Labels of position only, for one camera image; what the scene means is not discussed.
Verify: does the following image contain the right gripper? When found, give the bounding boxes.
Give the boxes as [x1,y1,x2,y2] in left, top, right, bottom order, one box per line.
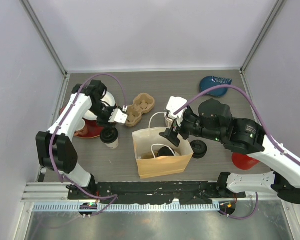
[159,108,224,147]

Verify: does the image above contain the dark red round tray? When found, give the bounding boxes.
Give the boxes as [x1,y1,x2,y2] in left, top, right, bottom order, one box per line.
[59,107,108,139]

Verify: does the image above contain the black cup lid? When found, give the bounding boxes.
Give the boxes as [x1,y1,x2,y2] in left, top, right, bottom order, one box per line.
[99,127,119,144]
[156,146,175,158]

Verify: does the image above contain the brown paper takeout bag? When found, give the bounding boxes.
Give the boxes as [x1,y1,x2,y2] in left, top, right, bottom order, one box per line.
[132,125,194,179]

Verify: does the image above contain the stack of black cup lids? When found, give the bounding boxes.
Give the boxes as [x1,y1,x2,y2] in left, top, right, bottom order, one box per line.
[190,140,208,159]

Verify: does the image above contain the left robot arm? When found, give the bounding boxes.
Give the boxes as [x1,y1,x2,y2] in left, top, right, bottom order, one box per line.
[35,80,116,200]

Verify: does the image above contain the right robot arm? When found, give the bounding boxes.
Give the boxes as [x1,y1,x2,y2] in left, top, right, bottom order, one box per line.
[160,96,300,205]

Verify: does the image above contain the white paper plate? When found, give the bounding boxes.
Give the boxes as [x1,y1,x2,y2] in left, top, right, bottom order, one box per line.
[83,92,116,121]

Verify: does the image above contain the white and pink ceramic mug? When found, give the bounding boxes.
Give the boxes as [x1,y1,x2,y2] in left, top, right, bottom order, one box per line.
[74,119,89,137]

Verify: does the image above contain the brown cardboard cup carrier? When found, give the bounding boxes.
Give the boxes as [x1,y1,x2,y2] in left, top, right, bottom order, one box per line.
[125,93,155,127]

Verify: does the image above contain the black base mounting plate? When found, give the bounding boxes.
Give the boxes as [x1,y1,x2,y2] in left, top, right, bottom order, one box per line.
[67,181,247,204]

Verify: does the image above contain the blue ceramic dish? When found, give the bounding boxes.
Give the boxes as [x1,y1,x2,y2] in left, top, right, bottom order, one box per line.
[198,76,233,98]

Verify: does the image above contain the red cup of straws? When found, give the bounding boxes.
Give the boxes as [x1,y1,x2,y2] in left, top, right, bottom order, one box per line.
[231,153,259,171]

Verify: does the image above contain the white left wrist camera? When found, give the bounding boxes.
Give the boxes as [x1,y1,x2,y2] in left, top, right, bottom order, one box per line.
[108,108,128,125]

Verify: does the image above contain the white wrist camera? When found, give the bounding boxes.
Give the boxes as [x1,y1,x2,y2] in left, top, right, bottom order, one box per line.
[108,108,128,125]
[165,96,187,127]

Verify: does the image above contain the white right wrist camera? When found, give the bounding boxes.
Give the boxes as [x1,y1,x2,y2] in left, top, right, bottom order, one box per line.
[165,96,187,127]

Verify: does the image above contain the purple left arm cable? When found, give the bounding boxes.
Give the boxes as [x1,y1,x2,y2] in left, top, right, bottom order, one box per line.
[49,73,128,218]

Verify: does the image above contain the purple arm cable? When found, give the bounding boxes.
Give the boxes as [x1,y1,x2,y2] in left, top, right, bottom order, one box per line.
[49,73,128,218]
[174,84,300,221]

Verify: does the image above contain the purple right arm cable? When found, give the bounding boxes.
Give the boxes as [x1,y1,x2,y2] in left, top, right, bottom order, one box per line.
[174,84,300,221]

